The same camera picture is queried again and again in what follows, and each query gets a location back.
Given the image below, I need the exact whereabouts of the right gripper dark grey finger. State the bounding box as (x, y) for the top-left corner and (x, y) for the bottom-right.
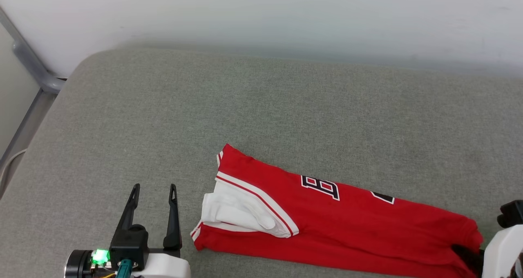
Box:
(451, 243), (485, 277)

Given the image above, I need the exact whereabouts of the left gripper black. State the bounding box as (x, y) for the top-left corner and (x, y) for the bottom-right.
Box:
(110, 183), (183, 271)

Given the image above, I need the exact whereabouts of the red and white jersey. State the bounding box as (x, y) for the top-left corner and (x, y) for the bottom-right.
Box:
(190, 143), (485, 278)

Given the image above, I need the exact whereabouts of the teal cable connector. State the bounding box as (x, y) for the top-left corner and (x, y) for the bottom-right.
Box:
(116, 259), (134, 278)

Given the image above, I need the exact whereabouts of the white cable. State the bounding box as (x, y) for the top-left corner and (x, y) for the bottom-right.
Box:
(0, 148), (27, 185)

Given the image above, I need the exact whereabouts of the grey metal frame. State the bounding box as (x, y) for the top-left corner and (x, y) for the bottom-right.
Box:
(0, 8), (67, 169)

